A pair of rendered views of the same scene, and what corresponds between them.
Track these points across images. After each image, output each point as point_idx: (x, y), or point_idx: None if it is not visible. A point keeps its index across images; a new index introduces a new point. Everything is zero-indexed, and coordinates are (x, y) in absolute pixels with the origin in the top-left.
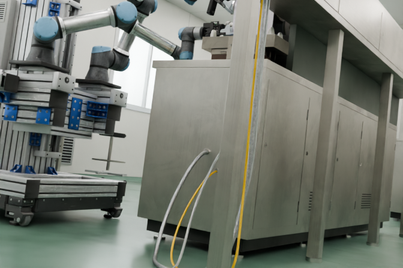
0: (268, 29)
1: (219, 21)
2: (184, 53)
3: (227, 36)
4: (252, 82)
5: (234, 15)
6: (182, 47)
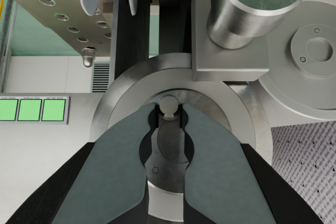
0: (82, 60)
1: None
2: None
3: None
4: None
5: (110, 77)
6: None
